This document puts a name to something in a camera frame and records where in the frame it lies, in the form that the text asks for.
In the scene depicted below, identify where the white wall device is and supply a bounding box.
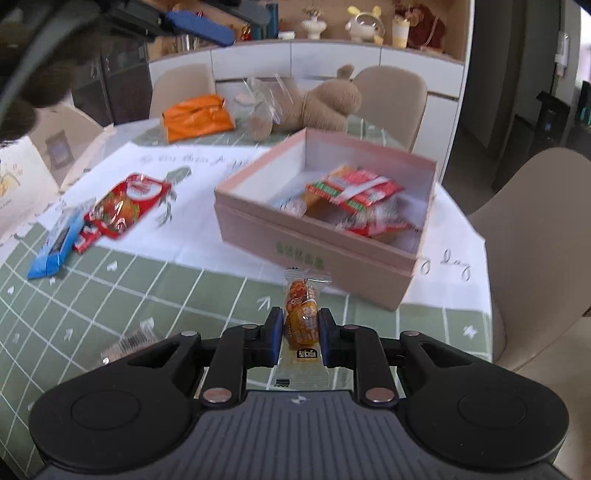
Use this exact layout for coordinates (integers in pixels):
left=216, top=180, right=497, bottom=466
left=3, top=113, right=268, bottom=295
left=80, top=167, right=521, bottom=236
left=554, top=31, right=570, bottom=77

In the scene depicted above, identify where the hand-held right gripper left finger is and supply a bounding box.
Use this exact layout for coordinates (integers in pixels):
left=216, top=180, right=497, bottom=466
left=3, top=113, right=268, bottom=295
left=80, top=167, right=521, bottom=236
left=127, top=307, right=284, bottom=407

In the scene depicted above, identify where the beige chair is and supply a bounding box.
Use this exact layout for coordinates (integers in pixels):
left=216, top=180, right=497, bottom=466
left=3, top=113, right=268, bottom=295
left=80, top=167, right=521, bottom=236
left=466, top=148, right=591, bottom=372
left=351, top=65, right=428, bottom=153
left=28, top=104, right=107, bottom=185
left=148, top=63, right=217, bottom=121

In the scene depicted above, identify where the white sideboard cabinet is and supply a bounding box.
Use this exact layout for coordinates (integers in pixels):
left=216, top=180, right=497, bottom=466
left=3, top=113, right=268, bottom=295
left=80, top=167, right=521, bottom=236
left=148, top=39, right=465, bottom=125

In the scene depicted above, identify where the clear plastic snack packet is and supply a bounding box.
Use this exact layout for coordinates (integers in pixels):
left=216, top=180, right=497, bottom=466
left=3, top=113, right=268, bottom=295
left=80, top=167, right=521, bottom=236
left=245, top=74, right=298, bottom=127

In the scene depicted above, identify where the small red snack packet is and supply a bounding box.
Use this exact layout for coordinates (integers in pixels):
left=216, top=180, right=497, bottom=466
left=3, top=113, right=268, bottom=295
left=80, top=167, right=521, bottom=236
left=71, top=222, right=105, bottom=256

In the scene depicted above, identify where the yellow cup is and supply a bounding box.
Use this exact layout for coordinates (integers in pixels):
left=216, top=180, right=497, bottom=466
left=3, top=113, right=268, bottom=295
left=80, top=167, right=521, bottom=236
left=392, top=16, right=410, bottom=49

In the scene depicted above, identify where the pile of mixed snack packets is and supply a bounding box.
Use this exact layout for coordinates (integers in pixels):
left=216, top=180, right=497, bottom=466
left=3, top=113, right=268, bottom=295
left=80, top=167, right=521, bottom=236
left=270, top=164, right=426, bottom=252

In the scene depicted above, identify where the white bunny figurine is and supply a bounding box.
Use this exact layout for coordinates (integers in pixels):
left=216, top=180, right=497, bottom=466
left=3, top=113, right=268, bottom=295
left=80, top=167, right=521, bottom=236
left=346, top=6, right=386, bottom=45

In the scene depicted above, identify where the blue snack packet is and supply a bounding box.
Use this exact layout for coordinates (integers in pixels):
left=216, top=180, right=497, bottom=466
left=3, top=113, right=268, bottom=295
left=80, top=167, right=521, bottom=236
left=27, top=203, right=95, bottom=280

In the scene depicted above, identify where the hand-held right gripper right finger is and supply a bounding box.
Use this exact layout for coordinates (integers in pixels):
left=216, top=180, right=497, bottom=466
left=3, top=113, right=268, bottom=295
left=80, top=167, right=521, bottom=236
left=318, top=308, right=467, bottom=408

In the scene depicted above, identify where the pink cardboard box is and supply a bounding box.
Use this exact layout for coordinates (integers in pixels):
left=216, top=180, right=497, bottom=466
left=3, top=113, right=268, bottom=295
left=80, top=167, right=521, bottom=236
left=213, top=128, right=438, bottom=312

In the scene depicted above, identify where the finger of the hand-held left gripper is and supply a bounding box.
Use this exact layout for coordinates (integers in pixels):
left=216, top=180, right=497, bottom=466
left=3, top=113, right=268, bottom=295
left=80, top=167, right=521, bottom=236
left=99, top=0, right=237, bottom=48
left=222, top=0, right=273, bottom=26

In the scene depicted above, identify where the black water dispenser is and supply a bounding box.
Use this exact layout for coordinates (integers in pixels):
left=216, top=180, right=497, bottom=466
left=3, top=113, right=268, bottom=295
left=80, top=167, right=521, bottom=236
left=536, top=91, right=573, bottom=148

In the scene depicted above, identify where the brown plush toy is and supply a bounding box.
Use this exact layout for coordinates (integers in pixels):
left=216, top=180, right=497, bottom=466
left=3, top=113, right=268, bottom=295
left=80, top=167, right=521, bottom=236
left=235, top=65, right=363, bottom=141

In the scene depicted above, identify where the dark glass cabinet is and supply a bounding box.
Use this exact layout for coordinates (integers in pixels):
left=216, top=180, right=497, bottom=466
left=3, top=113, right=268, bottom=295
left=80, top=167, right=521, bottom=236
left=69, top=41, right=153, bottom=127

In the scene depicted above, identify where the orange bag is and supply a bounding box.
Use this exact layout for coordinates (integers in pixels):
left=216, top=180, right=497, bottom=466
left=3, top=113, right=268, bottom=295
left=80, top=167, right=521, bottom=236
left=161, top=93, right=235, bottom=143

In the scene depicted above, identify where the large red snack packet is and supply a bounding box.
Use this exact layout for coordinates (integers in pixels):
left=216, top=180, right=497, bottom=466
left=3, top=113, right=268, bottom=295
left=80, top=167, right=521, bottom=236
left=84, top=173, right=173, bottom=241

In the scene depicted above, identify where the red ornament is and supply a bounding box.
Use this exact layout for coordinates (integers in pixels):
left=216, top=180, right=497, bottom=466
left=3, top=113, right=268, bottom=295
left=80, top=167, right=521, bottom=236
left=392, top=0, right=448, bottom=51

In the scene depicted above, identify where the white vase with flowers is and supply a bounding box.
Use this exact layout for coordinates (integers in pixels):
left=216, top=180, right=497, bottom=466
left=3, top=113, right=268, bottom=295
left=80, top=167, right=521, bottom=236
left=302, top=7, right=326, bottom=40

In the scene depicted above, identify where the clear barcode snack packet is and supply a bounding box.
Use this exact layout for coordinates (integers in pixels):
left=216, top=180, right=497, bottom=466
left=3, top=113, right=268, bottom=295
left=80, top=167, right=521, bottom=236
left=99, top=318, right=160, bottom=370

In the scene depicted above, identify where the orange sausage snack packet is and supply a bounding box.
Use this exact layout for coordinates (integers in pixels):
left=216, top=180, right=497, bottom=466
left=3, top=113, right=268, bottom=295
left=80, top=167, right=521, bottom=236
left=274, top=268, right=333, bottom=393

